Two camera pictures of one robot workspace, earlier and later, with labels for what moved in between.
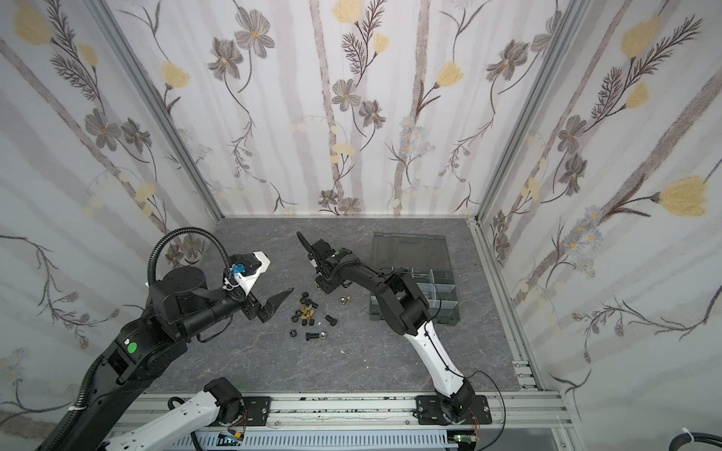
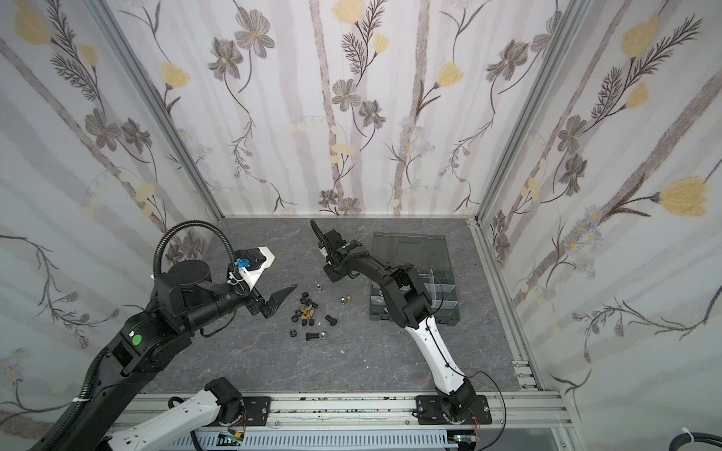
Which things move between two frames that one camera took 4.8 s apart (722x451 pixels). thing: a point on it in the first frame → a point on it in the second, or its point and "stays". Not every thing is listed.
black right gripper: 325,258 → 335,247
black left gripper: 253,309 stays
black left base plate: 257,410 stays
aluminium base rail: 510,414 stays
